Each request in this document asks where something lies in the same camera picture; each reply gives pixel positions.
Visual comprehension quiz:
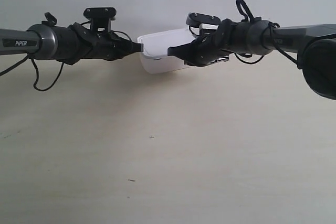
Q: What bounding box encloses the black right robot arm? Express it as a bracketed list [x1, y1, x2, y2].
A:
[167, 18, 335, 100]

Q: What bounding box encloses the white lidded plastic container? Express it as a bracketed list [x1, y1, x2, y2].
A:
[137, 28, 194, 74]

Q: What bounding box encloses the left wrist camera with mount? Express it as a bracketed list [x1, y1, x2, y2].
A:
[83, 7, 117, 33]

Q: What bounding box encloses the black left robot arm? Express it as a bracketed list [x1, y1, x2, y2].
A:
[1, 7, 143, 65]

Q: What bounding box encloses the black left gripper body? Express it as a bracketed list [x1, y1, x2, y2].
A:
[68, 23, 126, 61]

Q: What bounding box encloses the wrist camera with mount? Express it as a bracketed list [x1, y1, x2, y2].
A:
[83, 7, 117, 33]
[186, 13, 221, 38]

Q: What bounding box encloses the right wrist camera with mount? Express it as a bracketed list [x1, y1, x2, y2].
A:
[186, 13, 221, 38]

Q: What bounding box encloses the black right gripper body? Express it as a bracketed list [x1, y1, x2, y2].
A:
[184, 34, 230, 67]

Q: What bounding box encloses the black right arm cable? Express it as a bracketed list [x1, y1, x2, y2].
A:
[230, 0, 302, 70]

